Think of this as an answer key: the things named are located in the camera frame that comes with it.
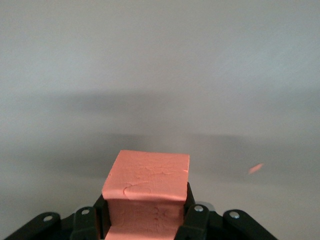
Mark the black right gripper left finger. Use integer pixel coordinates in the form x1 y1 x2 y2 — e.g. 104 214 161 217
0 193 111 240

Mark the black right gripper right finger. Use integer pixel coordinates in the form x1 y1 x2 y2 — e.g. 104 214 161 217
174 182 276 240

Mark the orange foam block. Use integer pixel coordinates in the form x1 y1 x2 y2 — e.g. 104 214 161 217
101 149 190 240

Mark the tiny orange foam crumb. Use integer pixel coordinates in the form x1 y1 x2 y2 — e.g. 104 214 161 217
247 162 265 174

